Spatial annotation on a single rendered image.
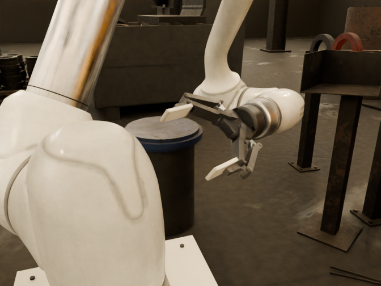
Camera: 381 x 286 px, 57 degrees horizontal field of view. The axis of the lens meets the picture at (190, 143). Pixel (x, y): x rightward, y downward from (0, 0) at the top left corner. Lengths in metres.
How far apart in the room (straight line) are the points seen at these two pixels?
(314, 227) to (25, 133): 1.29
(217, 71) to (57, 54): 0.41
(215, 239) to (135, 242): 1.06
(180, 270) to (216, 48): 0.48
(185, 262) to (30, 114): 0.35
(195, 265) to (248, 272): 0.72
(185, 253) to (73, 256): 0.28
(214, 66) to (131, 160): 0.50
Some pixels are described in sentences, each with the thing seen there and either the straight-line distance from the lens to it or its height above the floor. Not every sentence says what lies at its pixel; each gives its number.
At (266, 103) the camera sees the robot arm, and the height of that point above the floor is 0.68.
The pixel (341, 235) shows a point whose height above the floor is 0.01.
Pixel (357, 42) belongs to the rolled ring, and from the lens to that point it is 1.79.
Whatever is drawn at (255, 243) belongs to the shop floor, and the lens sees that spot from 1.48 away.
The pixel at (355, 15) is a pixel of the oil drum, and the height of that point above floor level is 0.80.
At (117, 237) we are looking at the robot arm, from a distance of 0.41.
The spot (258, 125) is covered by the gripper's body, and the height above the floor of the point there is 0.65.
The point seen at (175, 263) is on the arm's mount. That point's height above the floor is 0.46.
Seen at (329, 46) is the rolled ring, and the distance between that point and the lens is 1.93.
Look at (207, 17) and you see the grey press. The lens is 3.58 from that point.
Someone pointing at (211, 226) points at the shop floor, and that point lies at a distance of 1.55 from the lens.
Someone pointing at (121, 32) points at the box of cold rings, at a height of 0.69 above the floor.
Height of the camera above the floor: 0.87
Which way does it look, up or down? 21 degrees down
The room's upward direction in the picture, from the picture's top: straight up
